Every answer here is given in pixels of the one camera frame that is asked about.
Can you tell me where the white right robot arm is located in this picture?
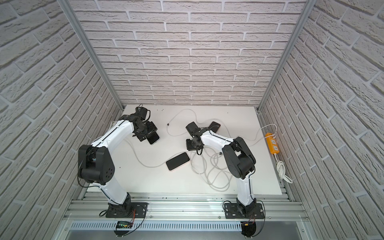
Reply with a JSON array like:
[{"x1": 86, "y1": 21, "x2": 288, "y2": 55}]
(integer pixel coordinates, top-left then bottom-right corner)
[{"x1": 186, "y1": 122, "x2": 257, "y2": 215}]

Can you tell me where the orange power strip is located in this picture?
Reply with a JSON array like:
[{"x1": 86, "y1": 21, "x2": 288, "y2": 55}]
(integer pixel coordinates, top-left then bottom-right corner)
[{"x1": 265, "y1": 133, "x2": 280, "y2": 155}]

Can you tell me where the aluminium corner post left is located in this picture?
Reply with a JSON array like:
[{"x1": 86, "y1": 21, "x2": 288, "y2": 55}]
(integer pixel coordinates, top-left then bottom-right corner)
[{"x1": 58, "y1": 0, "x2": 124, "y2": 111}]

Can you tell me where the aluminium corner post right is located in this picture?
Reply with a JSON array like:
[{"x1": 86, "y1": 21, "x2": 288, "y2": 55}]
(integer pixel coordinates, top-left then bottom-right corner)
[{"x1": 257, "y1": 0, "x2": 316, "y2": 114}]

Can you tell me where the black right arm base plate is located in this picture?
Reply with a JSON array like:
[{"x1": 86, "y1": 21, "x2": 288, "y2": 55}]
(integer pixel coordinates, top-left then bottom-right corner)
[{"x1": 222, "y1": 201, "x2": 265, "y2": 220}]

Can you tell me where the aluminium front rail frame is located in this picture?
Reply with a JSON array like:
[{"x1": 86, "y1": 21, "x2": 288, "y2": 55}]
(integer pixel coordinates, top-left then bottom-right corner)
[{"x1": 54, "y1": 192, "x2": 316, "y2": 240}]

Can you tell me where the phone with light pink case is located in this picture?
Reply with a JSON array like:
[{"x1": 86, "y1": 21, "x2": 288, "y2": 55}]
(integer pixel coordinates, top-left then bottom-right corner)
[{"x1": 166, "y1": 152, "x2": 190, "y2": 171}]

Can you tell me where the white power strip cord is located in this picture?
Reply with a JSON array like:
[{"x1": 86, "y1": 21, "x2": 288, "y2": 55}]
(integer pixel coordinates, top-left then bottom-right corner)
[{"x1": 272, "y1": 152, "x2": 294, "y2": 184}]

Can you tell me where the white USB-C charging cable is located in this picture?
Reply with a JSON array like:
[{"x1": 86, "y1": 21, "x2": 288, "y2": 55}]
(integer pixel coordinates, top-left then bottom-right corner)
[{"x1": 189, "y1": 123, "x2": 278, "y2": 191}]

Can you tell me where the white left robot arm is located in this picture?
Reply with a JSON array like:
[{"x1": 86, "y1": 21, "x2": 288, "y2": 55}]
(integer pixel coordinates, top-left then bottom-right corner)
[{"x1": 78, "y1": 105, "x2": 160, "y2": 213}]

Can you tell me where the phone with grey-blue case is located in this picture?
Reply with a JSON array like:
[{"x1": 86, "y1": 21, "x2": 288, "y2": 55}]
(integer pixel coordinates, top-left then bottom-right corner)
[{"x1": 146, "y1": 132, "x2": 160, "y2": 145}]

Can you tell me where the phone with salmon pink case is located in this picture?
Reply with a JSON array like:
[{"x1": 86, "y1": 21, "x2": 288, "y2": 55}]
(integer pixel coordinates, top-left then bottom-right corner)
[{"x1": 209, "y1": 121, "x2": 221, "y2": 133}]

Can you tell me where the white cable with lilac tint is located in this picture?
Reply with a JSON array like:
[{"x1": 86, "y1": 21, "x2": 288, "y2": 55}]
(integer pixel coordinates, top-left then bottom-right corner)
[{"x1": 166, "y1": 108, "x2": 232, "y2": 139}]

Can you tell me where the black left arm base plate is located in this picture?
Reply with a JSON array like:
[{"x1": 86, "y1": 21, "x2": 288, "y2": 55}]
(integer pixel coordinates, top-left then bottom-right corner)
[{"x1": 105, "y1": 202, "x2": 149, "y2": 219}]

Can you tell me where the aluminium corner post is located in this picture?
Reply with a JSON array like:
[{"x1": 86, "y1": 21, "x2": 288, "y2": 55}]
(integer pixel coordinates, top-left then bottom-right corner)
[
  {"x1": 58, "y1": 0, "x2": 124, "y2": 111},
  {"x1": 257, "y1": 0, "x2": 316, "y2": 114}
]

